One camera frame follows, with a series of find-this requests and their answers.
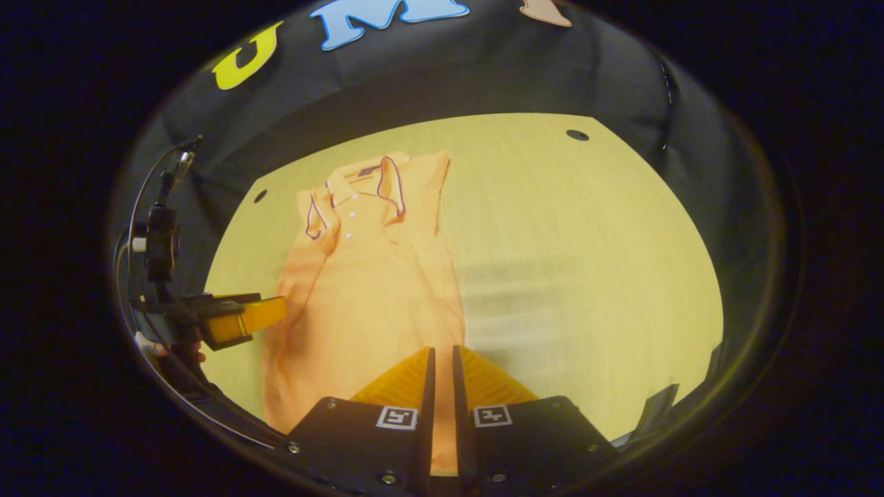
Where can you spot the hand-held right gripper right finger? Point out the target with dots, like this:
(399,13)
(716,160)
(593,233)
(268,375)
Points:
(461,414)

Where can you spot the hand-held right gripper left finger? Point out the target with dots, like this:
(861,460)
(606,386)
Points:
(427,414)

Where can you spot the orange T-shirt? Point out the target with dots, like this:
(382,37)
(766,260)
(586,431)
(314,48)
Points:
(366,290)

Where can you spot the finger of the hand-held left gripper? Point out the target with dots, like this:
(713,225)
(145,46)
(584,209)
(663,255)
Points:
(238,321)

